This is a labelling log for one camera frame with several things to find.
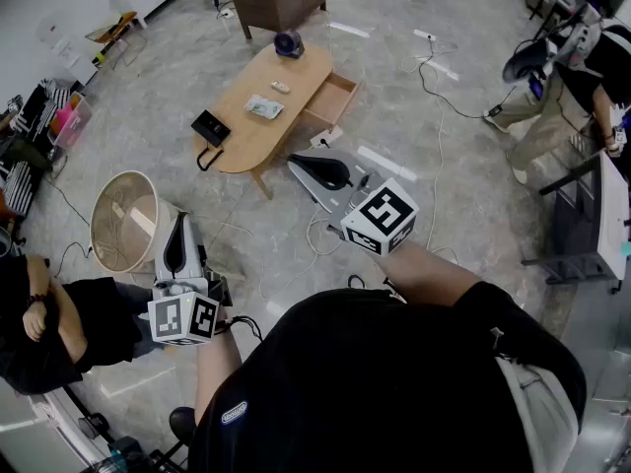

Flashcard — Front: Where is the long white cable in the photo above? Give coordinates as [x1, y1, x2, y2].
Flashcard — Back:
[425, 94, 460, 265]

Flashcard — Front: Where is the wooden drawer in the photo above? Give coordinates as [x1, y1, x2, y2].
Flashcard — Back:
[301, 70, 364, 135]

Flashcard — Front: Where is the orange rimmed wire stool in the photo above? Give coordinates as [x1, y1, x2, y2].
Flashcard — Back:
[86, 11, 148, 71]

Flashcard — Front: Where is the purple black desk fan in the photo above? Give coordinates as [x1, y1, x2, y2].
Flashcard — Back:
[273, 30, 306, 61]

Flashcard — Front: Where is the black box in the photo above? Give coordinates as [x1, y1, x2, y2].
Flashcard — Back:
[190, 109, 232, 148]

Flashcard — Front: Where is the white table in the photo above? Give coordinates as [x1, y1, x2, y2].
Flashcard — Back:
[596, 150, 631, 283]

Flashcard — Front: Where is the light grey shoulder strap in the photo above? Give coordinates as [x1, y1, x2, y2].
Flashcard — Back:
[495, 357, 581, 473]

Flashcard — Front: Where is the coiled white cable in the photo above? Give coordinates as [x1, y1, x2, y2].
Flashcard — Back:
[306, 208, 346, 258]

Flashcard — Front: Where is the clear bin with pink contents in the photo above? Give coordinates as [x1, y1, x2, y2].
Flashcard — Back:
[48, 91, 95, 152]

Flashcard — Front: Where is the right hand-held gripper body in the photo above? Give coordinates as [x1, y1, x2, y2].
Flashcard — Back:
[318, 164, 421, 257]

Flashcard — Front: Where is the black cable with adapter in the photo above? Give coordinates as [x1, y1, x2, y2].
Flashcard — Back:
[417, 55, 518, 120]

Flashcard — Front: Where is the white wet wipes packet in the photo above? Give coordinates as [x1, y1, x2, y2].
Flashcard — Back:
[245, 94, 286, 121]

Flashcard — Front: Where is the person's left forearm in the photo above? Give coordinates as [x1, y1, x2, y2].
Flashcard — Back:
[193, 330, 245, 428]

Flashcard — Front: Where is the person's black shirt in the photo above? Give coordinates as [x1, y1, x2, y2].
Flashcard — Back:
[186, 281, 588, 473]

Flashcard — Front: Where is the wooden coffee table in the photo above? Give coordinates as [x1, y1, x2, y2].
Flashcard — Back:
[191, 42, 335, 201]

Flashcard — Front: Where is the person's right forearm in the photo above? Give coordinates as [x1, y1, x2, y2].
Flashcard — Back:
[379, 238, 482, 309]

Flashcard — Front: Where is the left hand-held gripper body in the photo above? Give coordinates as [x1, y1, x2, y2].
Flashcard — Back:
[146, 276, 233, 348]

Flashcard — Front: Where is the black metal loop stand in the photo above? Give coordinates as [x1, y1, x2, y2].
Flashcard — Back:
[195, 143, 226, 172]

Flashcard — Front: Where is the black metal rack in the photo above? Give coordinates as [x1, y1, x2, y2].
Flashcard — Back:
[522, 153, 622, 285]

